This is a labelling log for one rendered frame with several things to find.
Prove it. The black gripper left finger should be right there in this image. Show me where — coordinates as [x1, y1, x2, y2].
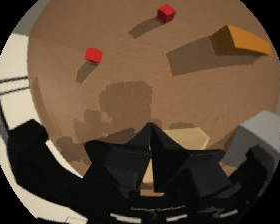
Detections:
[84, 121, 152, 186]

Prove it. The orange flat bar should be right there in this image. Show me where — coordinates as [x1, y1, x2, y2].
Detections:
[212, 24, 272, 57]

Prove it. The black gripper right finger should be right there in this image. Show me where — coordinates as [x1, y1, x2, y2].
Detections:
[149, 123, 225, 193]

